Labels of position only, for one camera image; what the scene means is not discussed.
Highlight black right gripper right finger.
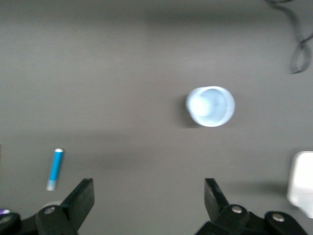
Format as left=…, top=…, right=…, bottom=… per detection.
left=195, top=178, right=250, bottom=235

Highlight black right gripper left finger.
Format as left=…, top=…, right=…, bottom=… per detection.
left=35, top=178, right=95, bottom=235

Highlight blue marker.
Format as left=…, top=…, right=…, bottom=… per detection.
left=46, top=148, right=65, bottom=191

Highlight white box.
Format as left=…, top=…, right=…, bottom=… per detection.
left=286, top=151, right=313, bottom=219

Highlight translucent blue cup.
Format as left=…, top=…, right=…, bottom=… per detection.
left=185, top=86, right=236, bottom=128

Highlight loose black cable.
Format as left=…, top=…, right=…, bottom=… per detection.
left=264, top=0, right=313, bottom=75

